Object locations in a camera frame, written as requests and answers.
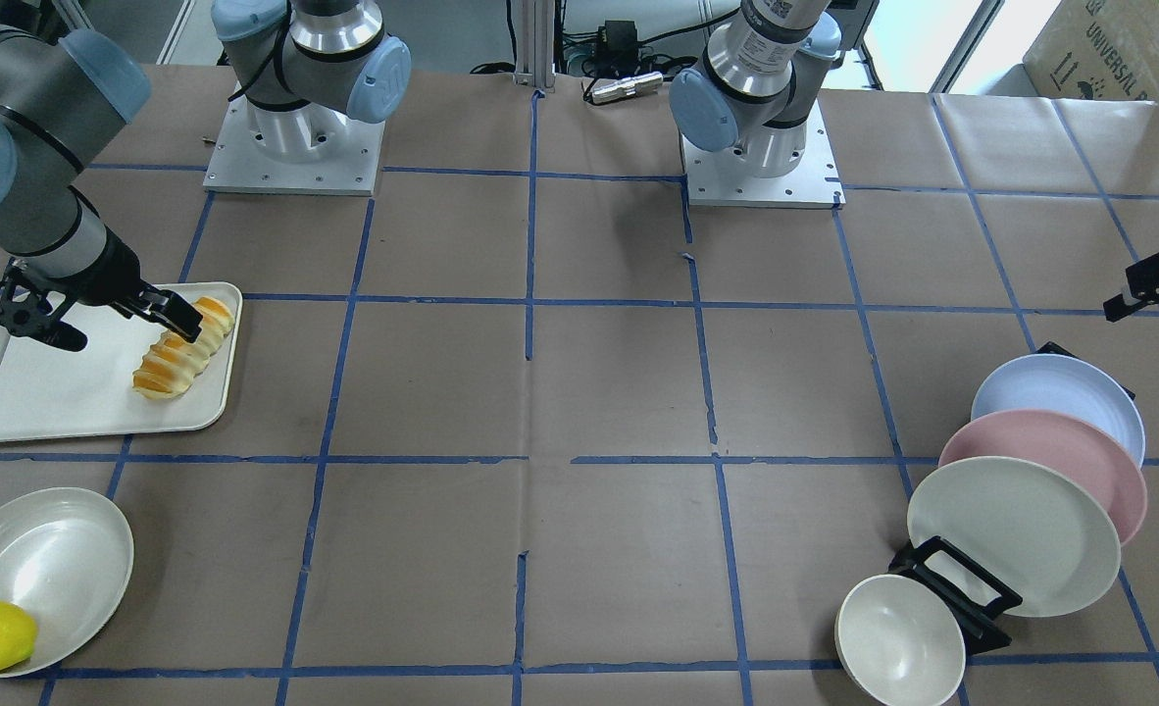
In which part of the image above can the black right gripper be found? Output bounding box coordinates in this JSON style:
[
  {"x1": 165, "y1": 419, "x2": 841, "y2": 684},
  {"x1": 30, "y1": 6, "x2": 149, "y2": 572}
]
[{"x1": 0, "y1": 233, "x2": 203, "y2": 352}]

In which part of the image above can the striped bread roll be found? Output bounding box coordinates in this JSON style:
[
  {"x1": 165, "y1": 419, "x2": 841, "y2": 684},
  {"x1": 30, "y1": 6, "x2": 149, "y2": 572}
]
[{"x1": 132, "y1": 296, "x2": 234, "y2": 399}]

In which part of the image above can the blue plate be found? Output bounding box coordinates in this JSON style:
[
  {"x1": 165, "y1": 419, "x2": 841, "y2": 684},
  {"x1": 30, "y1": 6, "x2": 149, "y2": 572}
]
[{"x1": 970, "y1": 352, "x2": 1147, "y2": 466}]

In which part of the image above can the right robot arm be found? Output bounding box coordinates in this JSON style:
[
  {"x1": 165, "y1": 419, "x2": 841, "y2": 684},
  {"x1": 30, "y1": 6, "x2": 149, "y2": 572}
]
[{"x1": 0, "y1": 1, "x2": 411, "y2": 352}]

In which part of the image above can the pink plate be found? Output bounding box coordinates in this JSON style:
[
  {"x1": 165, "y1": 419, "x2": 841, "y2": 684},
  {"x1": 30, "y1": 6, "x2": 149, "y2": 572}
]
[{"x1": 938, "y1": 408, "x2": 1149, "y2": 545}]

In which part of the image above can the white plate with lemon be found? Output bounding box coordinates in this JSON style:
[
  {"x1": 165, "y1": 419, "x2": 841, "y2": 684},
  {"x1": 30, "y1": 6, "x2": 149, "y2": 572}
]
[{"x1": 0, "y1": 487, "x2": 134, "y2": 679}]

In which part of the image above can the cream plate in rack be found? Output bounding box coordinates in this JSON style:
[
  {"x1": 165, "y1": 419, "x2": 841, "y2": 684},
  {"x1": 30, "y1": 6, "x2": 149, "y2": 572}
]
[{"x1": 907, "y1": 456, "x2": 1121, "y2": 618}]

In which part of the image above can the white rectangular tray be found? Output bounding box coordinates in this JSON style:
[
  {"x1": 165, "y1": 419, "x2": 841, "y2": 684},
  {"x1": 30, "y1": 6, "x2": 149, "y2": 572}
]
[{"x1": 0, "y1": 304, "x2": 238, "y2": 442}]

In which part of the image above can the cardboard box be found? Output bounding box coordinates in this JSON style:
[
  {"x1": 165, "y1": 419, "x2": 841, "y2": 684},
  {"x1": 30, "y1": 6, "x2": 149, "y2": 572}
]
[{"x1": 1023, "y1": 1, "x2": 1159, "y2": 100}]

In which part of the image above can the black dish rack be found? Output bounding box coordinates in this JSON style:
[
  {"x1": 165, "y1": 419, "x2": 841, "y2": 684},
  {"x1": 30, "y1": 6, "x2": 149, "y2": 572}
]
[{"x1": 887, "y1": 340, "x2": 1137, "y2": 656}]

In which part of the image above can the cream bowl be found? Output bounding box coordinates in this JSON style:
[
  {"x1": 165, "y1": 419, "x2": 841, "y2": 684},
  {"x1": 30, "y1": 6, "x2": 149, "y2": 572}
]
[{"x1": 833, "y1": 574, "x2": 965, "y2": 705}]

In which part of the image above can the silver flashlight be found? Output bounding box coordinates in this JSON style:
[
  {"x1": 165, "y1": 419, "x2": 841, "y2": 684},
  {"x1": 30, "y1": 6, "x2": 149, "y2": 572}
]
[{"x1": 584, "y1": 71, "x2": 665, "y2": 105}]

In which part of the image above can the black power adapter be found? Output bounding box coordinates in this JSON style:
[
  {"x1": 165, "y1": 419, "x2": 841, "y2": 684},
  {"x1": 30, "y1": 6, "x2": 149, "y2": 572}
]
[{"x1": 595, "y1": 20, "x2": 639, "y2": 57}]

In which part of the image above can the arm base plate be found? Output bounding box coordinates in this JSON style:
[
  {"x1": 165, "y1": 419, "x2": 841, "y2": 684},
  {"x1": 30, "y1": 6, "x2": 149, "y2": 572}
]
[
  {"x1": 680, "y1": 103, "x2": 847, "y2": 209},
  {"x1": 203, "y1": 97, "x2": 386, "y2": 197}
]

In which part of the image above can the aluminium frame post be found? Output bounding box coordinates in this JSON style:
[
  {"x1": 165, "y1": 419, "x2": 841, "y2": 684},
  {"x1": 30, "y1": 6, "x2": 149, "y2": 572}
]
[{"x1": 511, "y1": 1, "x2": 561, "y2": 94}]

